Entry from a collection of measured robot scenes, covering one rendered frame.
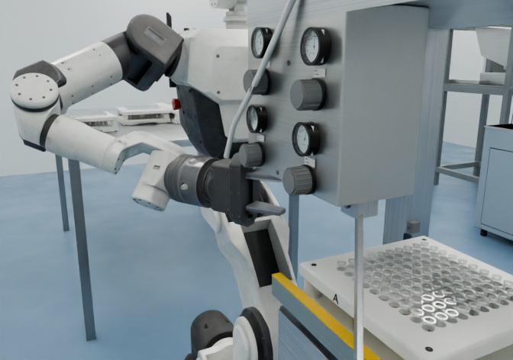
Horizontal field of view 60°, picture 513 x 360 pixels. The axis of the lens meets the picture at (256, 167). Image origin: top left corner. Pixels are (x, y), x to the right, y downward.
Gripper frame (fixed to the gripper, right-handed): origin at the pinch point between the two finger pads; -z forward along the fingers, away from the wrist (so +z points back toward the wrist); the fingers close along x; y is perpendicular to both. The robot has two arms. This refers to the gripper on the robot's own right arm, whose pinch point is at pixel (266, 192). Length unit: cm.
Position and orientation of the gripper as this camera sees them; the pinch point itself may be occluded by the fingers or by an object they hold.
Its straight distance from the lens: 71.2
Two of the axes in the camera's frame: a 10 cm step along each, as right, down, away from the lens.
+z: -8.5, -1.2, 5.2
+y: -5.3, 2.0, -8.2
